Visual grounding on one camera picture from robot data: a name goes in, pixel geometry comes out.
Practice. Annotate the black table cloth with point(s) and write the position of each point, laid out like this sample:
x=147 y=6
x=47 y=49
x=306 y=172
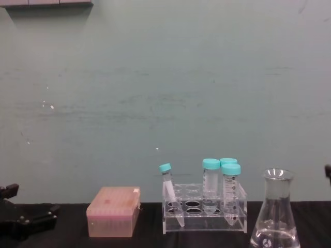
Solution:
x=150 y=240

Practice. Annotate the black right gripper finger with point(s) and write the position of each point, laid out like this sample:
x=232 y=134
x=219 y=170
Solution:
x=328 y=173

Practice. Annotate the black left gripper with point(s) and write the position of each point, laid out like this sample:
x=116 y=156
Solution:
x=11 y=222

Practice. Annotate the pink pipette tip box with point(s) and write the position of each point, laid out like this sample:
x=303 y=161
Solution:
x=111 y=214

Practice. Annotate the clear glass conical flask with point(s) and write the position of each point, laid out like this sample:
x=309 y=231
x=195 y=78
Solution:
x=276 y=206

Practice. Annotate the leaning teal-capped centrifuge tube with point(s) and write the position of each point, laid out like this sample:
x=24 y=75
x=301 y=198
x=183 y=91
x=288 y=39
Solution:
x=168 y=186

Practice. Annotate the teal-capped graduated empty tube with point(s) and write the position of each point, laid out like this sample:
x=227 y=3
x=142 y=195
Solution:
x=230 y=191

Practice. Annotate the teal-capped tube with liquid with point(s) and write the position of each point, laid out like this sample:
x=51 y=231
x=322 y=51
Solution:
x=210 y=186

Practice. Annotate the clear acrylic tube rack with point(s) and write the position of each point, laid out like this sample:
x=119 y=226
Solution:
x=204 y=226

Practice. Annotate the grey wall shelf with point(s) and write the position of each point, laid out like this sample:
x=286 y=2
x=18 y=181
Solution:
x=46 y=3

